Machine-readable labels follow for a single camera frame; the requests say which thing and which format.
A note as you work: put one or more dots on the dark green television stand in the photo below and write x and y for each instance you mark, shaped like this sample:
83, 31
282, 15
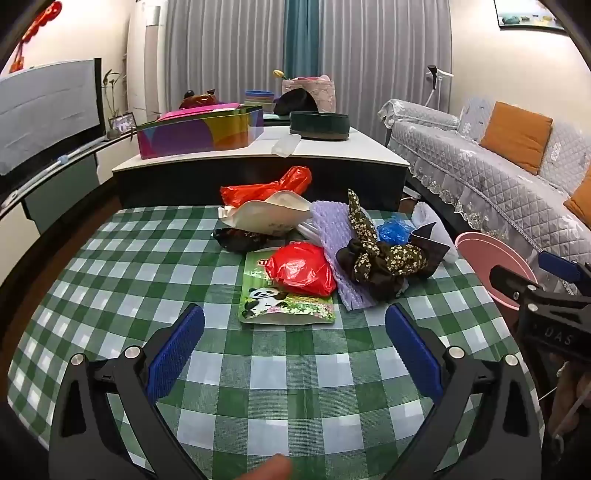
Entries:
60, 194

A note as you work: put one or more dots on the framed wall picture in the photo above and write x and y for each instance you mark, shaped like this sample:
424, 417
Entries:
521, 16

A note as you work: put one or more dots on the green panda snack pouch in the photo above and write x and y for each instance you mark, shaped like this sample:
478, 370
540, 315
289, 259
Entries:
277, 309

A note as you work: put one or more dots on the teal curtain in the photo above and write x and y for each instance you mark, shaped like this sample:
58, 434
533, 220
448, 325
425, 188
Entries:
302, 37

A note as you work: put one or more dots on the clear plastic wrapper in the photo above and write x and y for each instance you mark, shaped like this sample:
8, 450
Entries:
286, 146

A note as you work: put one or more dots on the pink quilted basket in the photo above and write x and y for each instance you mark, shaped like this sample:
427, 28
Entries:
323, 94

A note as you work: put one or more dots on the white top coffee table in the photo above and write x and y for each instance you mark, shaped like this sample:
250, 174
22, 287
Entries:
184, 184

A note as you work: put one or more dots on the person's left hand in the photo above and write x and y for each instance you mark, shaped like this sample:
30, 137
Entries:
270, 468

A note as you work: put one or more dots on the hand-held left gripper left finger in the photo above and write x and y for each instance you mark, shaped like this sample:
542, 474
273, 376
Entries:
178, 350

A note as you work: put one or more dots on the brown plush toy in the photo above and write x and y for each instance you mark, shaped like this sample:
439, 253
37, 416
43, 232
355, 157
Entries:
198, 99

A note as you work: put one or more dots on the purple foam net sleeve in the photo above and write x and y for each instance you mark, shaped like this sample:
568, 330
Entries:
330, 221

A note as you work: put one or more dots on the blue plastic cover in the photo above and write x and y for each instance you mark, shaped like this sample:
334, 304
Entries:
392, 230

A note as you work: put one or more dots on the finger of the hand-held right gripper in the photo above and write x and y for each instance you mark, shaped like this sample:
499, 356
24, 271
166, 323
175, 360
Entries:
508, 281
556, 267

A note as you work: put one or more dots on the red hanging decoration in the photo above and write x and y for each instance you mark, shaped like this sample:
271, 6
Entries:
41, 18

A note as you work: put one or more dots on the orange cushion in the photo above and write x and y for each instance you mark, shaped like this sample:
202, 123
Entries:
515, 136
581, 198

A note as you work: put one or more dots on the pink plastic basin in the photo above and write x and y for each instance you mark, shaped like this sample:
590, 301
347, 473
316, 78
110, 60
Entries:
480, 258

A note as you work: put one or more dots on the knotted red plastic bag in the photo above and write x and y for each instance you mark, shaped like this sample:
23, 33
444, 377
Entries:
277, 184

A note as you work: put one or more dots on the television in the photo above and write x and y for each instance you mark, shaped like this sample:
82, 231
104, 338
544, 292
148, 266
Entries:
46, 110

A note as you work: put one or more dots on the colourful tin box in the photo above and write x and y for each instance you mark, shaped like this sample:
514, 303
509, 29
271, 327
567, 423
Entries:
194, 134

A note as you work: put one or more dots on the clear plastic packaging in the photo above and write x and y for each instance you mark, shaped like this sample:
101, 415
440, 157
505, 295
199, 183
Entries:
427, 214

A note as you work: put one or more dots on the green round bowl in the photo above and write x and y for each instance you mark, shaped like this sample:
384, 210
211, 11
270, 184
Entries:
318, 127

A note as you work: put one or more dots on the pink paper sheet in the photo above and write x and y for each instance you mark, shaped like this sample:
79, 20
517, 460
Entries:
198, 110

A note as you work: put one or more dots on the white paper bag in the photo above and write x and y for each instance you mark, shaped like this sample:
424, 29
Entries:
268, 214

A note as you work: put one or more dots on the grey quilted sofa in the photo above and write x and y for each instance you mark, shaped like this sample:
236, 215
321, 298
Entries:
485, 175

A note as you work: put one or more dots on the green white checkered tablecloth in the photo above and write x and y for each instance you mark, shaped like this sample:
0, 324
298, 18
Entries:
277, 369

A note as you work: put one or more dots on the black hat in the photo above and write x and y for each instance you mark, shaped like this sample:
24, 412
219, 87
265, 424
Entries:
295, 99

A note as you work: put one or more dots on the grey pleated curtain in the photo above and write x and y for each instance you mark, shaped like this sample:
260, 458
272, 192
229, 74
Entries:
221, 46
378, 55

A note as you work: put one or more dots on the yellow artificial flower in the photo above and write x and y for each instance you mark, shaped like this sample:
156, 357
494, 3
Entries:
278, 73

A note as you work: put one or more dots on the person's right hand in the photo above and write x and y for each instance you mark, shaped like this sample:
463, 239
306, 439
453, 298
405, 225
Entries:
575, 401

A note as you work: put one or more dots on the photo frame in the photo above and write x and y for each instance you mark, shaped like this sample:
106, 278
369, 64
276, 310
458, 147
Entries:
122, 124

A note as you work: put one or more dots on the stack of pastel bowls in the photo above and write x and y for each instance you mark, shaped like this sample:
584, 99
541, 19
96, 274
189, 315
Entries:
258, 99

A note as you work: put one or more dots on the dark floral cloth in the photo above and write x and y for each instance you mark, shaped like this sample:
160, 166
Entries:
369, 267

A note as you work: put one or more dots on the dark floral packet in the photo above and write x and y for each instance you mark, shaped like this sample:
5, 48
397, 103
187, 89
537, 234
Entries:
238, 240

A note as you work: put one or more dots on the white standing air conditioner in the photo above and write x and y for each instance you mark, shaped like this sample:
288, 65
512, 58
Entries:
147, 55

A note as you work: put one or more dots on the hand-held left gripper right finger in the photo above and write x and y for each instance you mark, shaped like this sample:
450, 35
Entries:
413, 350

